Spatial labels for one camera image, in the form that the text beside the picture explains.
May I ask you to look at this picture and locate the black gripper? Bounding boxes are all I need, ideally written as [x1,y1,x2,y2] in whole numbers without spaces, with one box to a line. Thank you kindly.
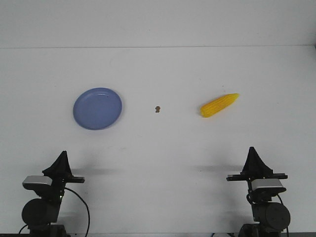
[42,151,85,195]
[226,147,288,184]

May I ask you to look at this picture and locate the blue round plate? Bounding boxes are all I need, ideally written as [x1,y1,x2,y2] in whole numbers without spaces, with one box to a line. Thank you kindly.
[73,87,122,130]

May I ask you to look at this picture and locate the yellow corn cob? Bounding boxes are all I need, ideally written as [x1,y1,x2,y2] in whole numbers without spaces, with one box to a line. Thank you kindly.
[200,93,239,118]

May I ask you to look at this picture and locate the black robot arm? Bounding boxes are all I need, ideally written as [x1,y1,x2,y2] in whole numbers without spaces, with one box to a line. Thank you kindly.
[226,147,291,237]
[22,151,85,231]

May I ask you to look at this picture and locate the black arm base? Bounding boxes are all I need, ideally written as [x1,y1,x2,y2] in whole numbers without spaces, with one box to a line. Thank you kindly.
[238,224,281,237]
[29,224,70,237]

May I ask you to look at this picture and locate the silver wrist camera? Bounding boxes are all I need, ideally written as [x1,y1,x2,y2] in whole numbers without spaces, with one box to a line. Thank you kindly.
[22,175,52,191]
[251,178,286,194]

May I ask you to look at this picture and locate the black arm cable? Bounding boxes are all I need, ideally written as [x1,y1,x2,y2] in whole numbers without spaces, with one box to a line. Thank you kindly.
[18,188,90,235]
[276,194,290,234]

